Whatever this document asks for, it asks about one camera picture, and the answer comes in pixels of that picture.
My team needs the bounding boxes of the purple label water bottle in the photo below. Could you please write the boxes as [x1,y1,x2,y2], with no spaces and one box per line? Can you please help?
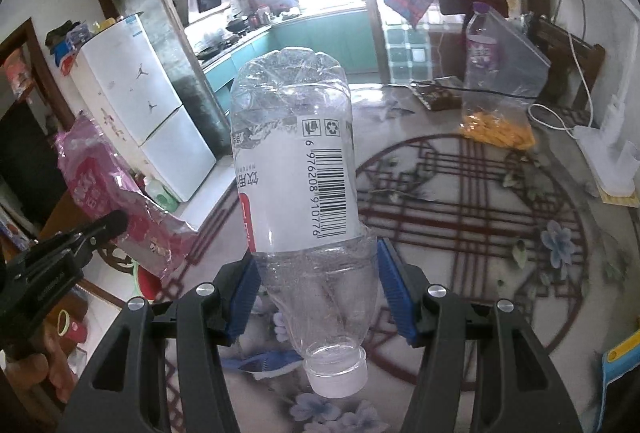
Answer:
[465,2,499,89]

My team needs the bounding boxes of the yellow mat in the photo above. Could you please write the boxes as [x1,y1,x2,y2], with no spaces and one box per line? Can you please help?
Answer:
[600,190,640,205]

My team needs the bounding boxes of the teal kitchen base cabinets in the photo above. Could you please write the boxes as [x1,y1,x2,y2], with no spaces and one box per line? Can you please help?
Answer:
[202,9,383,94]

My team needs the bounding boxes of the carved wooden chair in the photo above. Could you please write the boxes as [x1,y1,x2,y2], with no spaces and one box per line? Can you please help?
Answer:
[75,238,146,309]

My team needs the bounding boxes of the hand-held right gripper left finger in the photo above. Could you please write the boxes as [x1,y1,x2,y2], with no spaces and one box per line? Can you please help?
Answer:
[59,258,261,433]

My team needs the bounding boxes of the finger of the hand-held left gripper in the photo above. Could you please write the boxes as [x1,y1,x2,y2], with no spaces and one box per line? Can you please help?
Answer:
[30,210,128,264]

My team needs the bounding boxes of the white desk lamp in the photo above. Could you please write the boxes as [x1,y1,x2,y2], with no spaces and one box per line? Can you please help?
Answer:
[492,0,640,199]

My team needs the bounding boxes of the dark cloth bundle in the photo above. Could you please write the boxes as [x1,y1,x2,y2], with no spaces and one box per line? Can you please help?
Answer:
[45,20,83,46]

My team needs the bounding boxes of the white refrigerator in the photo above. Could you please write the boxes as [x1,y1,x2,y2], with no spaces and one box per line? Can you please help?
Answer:
[74,17,218,203]

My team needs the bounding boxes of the crushed clear plastic bottle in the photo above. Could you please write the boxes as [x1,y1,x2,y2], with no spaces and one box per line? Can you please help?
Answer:
[229,47,379,400]

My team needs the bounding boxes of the blue yellow toy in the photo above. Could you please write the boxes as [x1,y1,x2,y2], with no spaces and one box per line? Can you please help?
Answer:
[597,330,640,433]

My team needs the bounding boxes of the red blue bag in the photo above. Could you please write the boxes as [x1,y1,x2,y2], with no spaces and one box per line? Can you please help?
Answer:
[52,40,78,74]

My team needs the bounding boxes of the black cable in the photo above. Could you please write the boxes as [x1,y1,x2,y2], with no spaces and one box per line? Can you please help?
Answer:
[415,80,546,104]

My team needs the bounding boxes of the dark wooden door frame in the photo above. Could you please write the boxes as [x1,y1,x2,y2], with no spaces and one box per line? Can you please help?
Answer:
[0,18,76,154]

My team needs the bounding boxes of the person's left hand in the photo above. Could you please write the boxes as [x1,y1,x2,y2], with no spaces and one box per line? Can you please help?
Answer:
[0,325,78,406]

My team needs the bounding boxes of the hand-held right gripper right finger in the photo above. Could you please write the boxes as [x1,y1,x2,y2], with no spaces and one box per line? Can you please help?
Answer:
[377,238,583,433]

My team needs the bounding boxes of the pink plastic wrapper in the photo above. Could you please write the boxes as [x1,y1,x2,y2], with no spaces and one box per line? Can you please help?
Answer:
[56,112,199,280]

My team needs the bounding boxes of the white cable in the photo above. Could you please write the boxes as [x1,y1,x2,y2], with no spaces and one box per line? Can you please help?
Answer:
[527,33,596,134]

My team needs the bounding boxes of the zip bag of orange snacks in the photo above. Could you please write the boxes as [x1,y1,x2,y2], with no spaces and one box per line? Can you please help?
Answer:
[459,8,551,150]

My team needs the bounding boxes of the dark tray of snacks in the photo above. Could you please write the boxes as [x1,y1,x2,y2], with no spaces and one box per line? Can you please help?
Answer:
[411,80,463,110]

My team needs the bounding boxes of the red bucket with green rim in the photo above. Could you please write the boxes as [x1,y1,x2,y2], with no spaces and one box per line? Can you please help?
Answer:
[132,260,171,301]

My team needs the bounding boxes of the dark wooden chair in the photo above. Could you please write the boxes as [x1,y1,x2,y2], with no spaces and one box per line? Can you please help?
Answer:
[532,16,606,114]

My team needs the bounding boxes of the green detergent bottle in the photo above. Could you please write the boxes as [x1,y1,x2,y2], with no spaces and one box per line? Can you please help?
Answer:
[144,176,180,213]

